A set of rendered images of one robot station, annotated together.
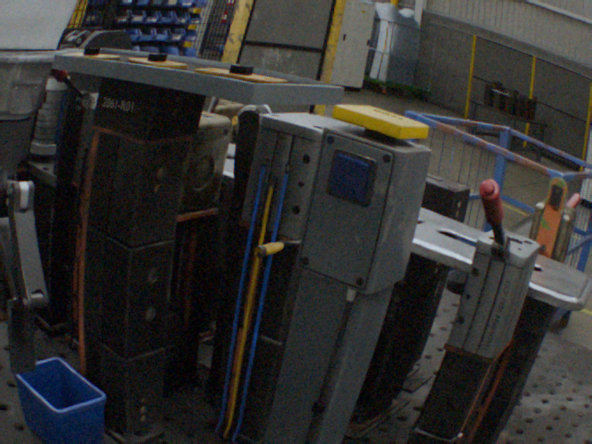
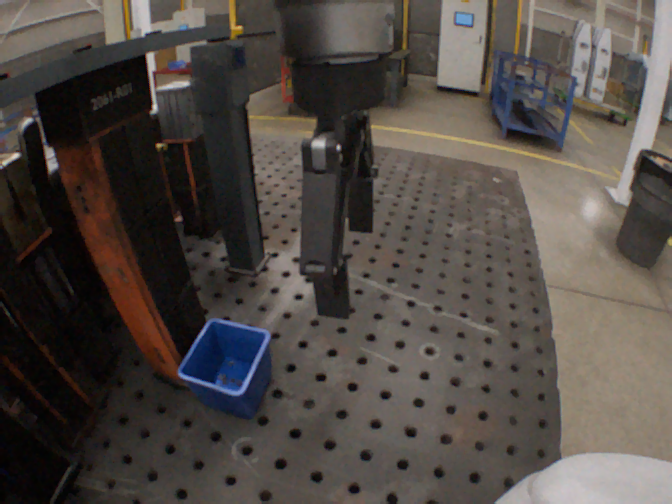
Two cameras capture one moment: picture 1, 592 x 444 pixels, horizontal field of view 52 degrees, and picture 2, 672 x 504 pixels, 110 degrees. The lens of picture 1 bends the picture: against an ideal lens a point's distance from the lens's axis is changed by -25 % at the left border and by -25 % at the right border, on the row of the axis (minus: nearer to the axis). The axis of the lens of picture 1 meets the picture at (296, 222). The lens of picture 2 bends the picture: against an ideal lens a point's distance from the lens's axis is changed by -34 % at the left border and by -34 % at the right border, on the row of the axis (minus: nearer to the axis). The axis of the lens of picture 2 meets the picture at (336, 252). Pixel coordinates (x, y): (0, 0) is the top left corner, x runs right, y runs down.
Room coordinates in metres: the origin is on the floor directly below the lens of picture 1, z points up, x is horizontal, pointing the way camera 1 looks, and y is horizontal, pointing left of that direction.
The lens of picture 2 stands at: (0.58, 0.54, 1.16)
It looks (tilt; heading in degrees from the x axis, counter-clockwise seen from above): 37 degrees down; 253
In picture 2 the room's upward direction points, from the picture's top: straight up
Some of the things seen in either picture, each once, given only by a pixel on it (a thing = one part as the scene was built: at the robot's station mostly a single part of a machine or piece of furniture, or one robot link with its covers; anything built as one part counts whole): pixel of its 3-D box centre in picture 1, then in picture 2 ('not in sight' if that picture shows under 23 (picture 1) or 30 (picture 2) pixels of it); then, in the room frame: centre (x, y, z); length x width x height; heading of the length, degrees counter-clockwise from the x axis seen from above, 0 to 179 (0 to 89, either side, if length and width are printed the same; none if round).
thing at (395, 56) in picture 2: not in sight; (378, 59); (-1.76, -4.88, 0.57); 1.86 x 0.90 x 1.14; 57
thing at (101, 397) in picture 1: (60, 410); (231, 372); (0.64, 0.24, 0.74); 0.11 x 0.10 x 0.09; 60
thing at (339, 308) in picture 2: not in sight; (331, 288); (0.52, 0.33, 0.95); 0.03 x 0.01 x 0.07; 149
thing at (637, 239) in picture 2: not in sight; (653, 209); (-1.97, -0.30, 0.36); 0.54 x 0.50 x 0.73; 144
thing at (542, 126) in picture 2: not in sight; (529, 97); (-3.00, -2.76, 0.47); 1.20 x 0.80 x 0.95; 56
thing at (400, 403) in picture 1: (396, 335); not in sight; (0.92, -0.16, 0.84); 0.17 x 0.06 x 0.29; 150
